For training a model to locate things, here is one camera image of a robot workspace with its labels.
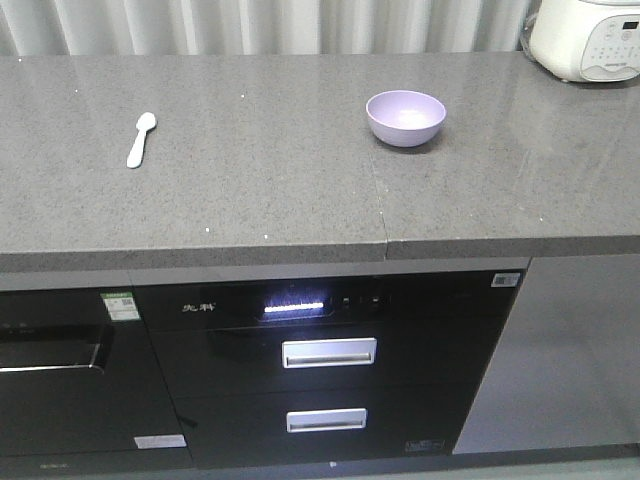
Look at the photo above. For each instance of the purple plastic bowl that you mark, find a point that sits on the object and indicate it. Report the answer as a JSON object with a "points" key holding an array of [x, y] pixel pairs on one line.
{"points": [[404, 118]]}

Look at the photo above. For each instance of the white pleated curtain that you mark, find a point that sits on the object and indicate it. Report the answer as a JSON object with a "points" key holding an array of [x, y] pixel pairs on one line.
{"points": [[139, 27]]}

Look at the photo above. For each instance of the lower silver drawer handle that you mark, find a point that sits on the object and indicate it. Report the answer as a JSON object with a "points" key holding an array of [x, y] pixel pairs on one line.
{"points": [[326, 420]]}

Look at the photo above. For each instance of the white rice cooker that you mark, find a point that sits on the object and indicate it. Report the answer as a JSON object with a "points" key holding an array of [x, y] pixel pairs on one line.
{"points": [[587, 41]]}

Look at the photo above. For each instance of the upper silver drawer handle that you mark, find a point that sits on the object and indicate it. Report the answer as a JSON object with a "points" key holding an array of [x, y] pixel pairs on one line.
{"points": [[328, 353]]}

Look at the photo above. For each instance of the silver drawer handle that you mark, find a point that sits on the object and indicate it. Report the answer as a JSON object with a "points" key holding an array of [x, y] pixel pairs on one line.
{"points": [[328, 353], [326, 420]]}

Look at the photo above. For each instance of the pale green plastic spoon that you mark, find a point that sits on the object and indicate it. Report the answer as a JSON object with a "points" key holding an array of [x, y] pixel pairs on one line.
{"points": [[145, 123]]}

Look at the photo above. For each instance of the grey cabinet door right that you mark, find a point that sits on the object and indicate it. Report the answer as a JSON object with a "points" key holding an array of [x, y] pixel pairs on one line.
{"points": [[565, 372]]}

